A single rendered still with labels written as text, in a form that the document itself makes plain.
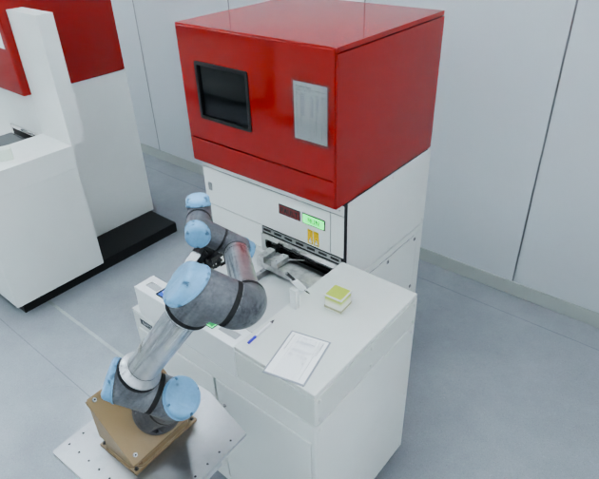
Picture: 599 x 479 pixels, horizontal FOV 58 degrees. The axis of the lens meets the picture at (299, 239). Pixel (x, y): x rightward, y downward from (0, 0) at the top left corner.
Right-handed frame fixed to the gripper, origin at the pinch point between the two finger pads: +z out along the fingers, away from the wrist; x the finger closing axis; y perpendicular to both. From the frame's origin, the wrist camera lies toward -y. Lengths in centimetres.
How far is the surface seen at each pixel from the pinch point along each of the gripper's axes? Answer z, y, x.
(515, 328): 111, 177, -59
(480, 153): 21, 207, -10
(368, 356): 21, 25, -50
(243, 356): 16.2, -3.8, -19.8
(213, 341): 17.7, -4.0, -4.9
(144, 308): 23.4, -4.1, 35.7
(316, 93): -55, 53, -7
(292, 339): 13.8, 10.5, -28.9
